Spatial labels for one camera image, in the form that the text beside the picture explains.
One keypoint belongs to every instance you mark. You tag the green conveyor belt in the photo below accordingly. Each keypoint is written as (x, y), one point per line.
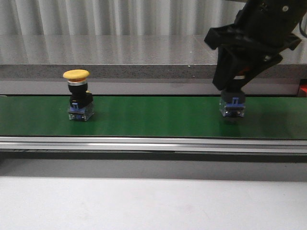
(155, 116)

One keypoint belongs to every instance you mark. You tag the white pleated curtain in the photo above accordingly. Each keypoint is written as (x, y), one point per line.
(115, 17)

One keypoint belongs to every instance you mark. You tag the yellow mushroom push button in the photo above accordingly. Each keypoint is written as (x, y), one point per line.
(81, 100)

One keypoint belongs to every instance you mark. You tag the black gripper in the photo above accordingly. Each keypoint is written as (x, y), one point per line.
(264, 25)

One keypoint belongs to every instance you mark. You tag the red box at right edge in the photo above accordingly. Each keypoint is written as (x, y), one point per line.
(302, 91)

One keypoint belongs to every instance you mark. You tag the grey stone counter slab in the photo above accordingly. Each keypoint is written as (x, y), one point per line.
(118, 64)

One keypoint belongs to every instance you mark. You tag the aluminium conveyor side rail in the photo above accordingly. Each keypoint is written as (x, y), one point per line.
(219, 145)

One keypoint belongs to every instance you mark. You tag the red mushroom push button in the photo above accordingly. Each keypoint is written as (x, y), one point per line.
(232, 102)

